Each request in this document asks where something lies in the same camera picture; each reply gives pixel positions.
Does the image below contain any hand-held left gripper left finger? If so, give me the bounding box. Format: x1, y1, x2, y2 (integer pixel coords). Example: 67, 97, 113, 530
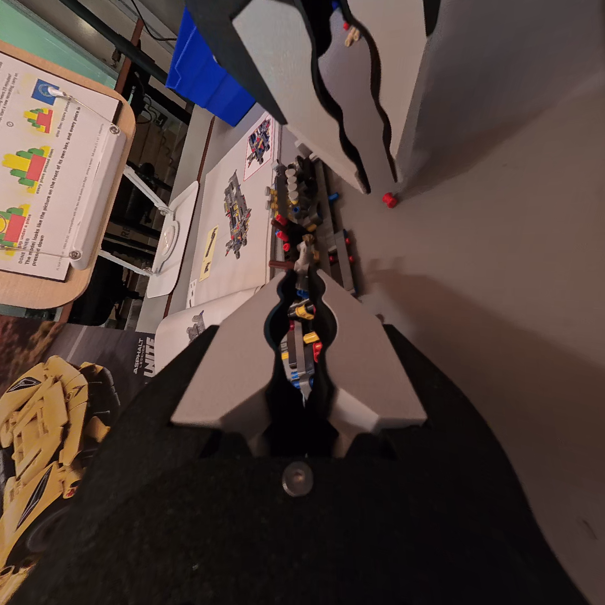
170, 272, 303, 457

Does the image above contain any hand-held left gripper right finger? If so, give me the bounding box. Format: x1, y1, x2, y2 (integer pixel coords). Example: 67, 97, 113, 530
305, 269, 428, 458

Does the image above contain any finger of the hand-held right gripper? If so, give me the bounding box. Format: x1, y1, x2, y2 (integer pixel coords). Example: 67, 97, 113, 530
231, 0, 372, 195
346, 0, 605, 195

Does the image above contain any lego car chassis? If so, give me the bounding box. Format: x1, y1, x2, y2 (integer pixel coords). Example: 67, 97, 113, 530
264, 155, 364, 408

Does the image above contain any light grey lego connector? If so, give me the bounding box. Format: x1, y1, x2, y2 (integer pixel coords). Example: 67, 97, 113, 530
294, 234, 319, 275

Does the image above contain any lego instruction booklet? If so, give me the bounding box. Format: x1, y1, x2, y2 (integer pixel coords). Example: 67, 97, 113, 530
154, 113, 280, 375

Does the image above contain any lego set box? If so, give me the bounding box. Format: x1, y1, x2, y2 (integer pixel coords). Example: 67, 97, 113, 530
0, 316, 158, 605

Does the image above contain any blue plastic bin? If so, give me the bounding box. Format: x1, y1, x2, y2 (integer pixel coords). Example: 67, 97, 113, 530
165, 7, 257, 128

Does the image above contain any black table leg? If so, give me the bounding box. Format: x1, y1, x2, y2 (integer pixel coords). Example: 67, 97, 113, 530
59, 0, 182, 89

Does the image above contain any wooden stand board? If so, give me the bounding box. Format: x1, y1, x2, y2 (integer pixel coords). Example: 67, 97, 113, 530
0, 40, 137, 309

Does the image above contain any black power cable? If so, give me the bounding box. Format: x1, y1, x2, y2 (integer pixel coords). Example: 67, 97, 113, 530
130, 0, 179, 43

